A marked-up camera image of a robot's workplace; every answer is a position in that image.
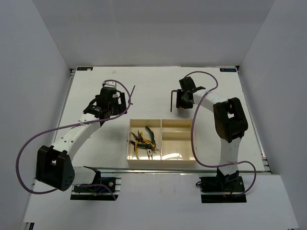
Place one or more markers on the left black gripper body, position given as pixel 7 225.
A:
pixel 117 109

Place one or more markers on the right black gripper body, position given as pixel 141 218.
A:
pixel 182 101

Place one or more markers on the yellow needle-nose pliers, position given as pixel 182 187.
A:
pixel 138 142
pixel 149 154

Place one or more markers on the green side cutters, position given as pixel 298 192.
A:
pixel 151 133

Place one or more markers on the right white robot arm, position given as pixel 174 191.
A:
pixel 230 124

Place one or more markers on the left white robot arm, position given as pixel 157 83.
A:
pixel 54 163

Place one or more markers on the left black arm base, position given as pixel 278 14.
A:
pixel 96 188

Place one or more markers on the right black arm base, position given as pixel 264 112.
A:
pixel 213 192

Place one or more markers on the right brown hex key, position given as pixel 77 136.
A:
pixel 173 100

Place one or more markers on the beige three-compartment tray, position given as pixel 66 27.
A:
pixel 172 137

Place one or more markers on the left blue corner label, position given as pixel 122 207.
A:
pixel 84 69

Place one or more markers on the blue corner label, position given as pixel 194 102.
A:
pixel 84 69
pixel 228 69

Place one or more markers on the right blue corner label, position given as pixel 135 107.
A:
pixel 228 69

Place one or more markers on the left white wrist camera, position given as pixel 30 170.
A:
pixel 110 84

